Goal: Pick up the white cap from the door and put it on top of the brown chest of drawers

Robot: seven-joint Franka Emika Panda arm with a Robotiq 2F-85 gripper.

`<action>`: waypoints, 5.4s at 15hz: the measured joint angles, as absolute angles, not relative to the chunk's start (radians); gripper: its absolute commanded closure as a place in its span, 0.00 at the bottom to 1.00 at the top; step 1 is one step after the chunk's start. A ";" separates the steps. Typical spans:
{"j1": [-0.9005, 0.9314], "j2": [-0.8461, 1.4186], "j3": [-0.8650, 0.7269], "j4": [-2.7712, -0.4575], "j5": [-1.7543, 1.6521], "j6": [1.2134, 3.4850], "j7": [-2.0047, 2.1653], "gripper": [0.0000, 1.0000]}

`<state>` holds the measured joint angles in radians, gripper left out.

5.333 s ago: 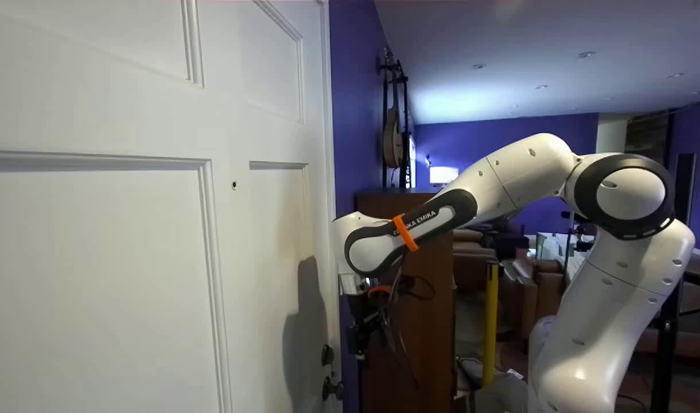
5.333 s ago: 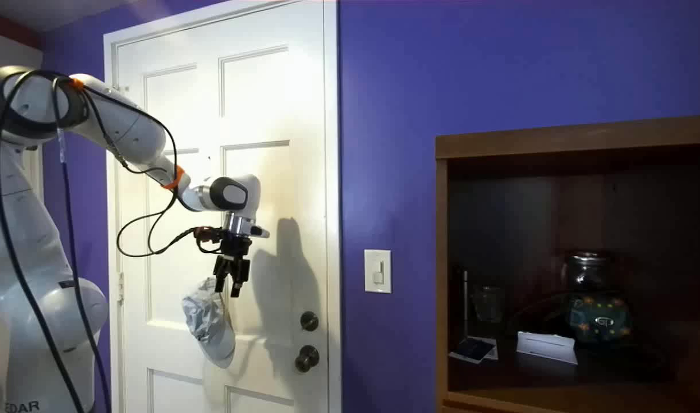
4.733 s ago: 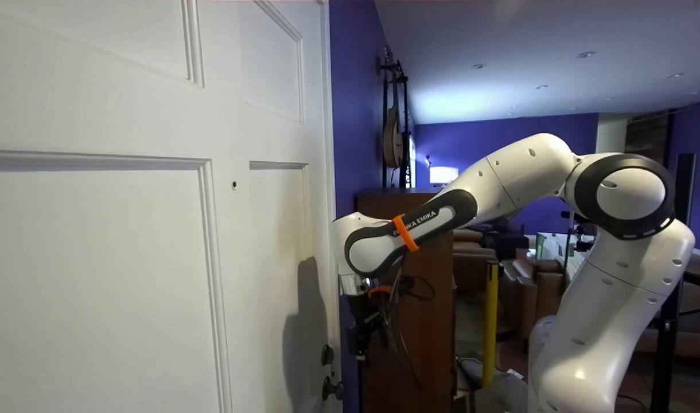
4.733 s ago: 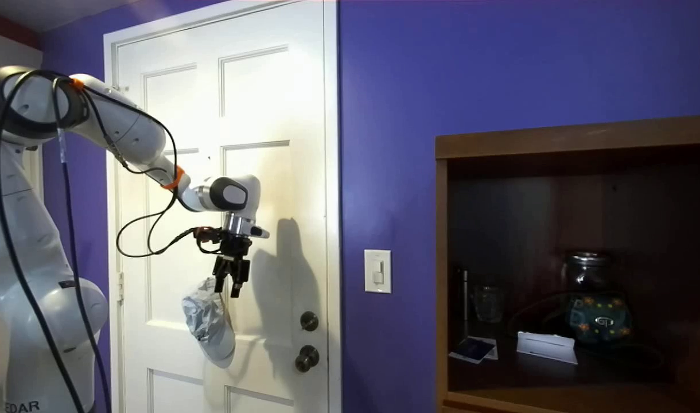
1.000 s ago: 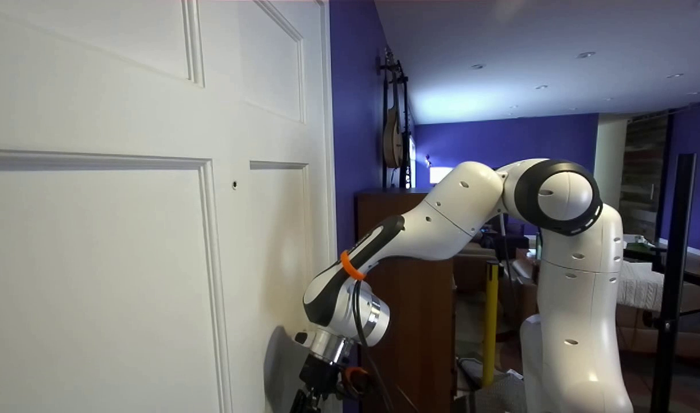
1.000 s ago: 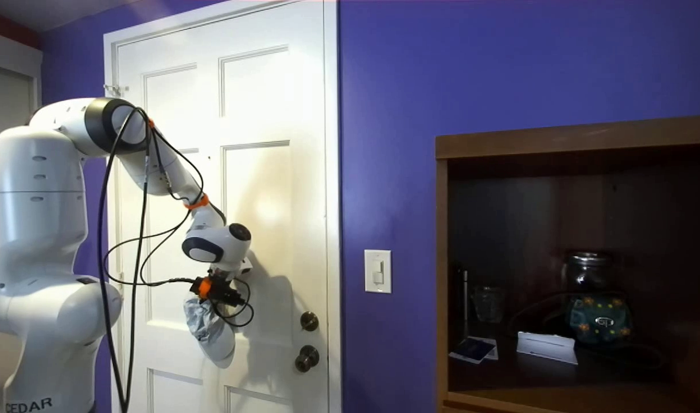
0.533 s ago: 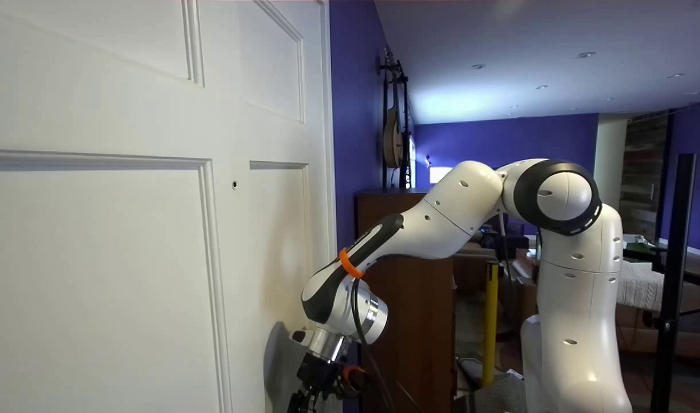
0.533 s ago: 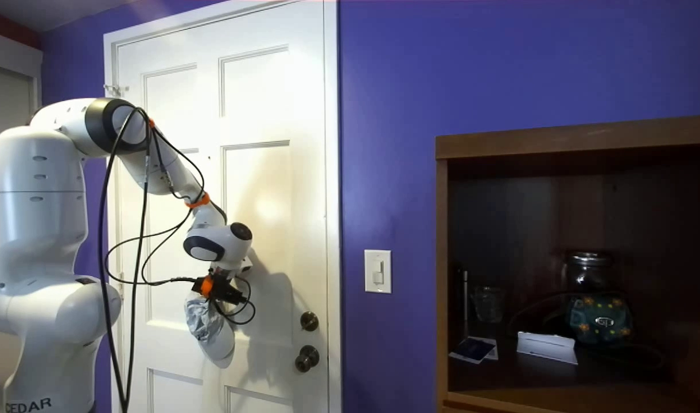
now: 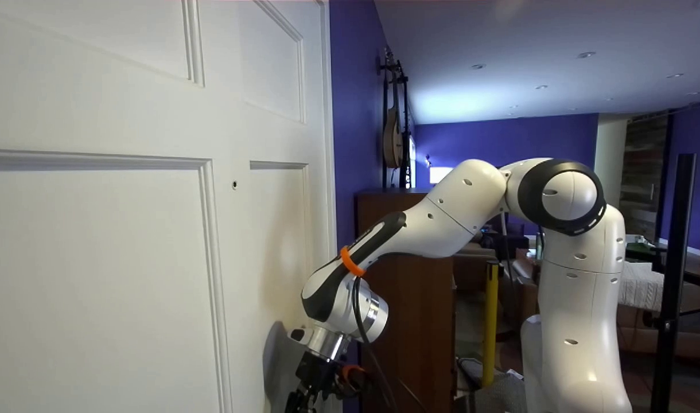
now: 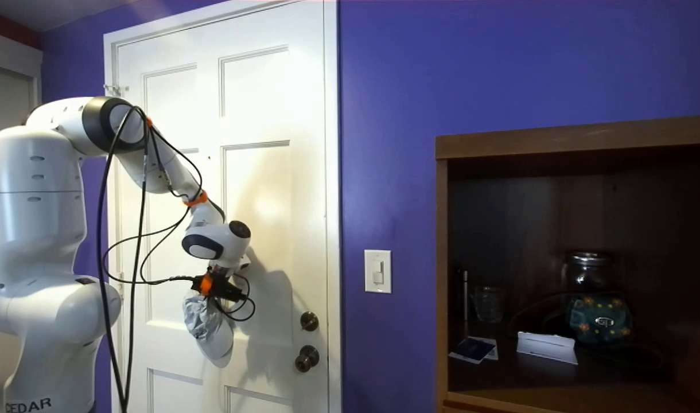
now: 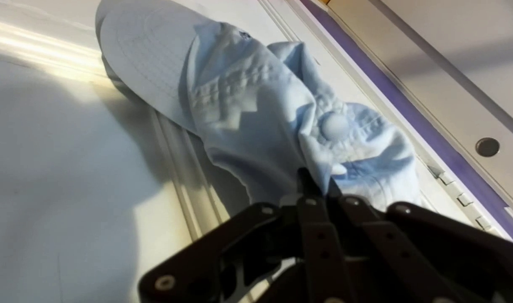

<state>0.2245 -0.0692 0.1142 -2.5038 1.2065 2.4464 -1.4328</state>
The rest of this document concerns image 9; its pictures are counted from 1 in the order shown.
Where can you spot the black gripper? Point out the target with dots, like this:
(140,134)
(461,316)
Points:
(324,371)

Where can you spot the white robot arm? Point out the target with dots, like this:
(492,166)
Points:
(570,344)

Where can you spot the brown wooden chest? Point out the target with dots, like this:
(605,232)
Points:
(417,344)

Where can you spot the white panel door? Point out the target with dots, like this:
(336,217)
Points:
(165,188)

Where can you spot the yellow pole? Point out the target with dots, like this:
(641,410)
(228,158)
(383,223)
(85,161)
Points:
(490,328)

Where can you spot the wooden mandolin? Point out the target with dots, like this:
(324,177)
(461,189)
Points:
(393,147)

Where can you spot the black metal stand post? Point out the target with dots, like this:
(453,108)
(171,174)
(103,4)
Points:
(673,279)

